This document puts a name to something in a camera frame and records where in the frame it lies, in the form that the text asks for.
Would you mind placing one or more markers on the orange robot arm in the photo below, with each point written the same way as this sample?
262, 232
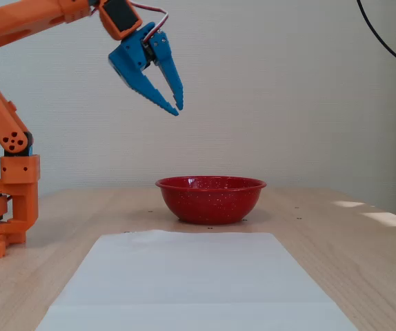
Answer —
15, 20

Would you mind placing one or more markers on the white paper sheet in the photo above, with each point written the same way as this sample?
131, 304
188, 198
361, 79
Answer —
198, 282

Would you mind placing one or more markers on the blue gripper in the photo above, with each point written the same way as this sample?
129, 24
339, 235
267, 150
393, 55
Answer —
131, 56

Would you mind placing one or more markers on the red speckled bowl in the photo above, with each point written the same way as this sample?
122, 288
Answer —
210, 203

